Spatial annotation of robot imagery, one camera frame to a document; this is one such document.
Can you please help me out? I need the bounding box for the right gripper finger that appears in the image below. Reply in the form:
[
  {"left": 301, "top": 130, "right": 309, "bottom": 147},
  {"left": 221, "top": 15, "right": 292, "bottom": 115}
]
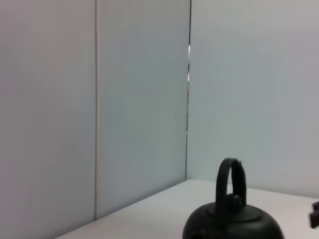
[{"left": 310, "top": 200, "right": 319, "bottom": 230}]

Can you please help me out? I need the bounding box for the black round teapot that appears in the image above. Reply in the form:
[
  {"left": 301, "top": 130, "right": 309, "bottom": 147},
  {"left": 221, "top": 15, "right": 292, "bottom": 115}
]
[{"left": 181, "top": 157, "right": 286, "bottom": 239}]

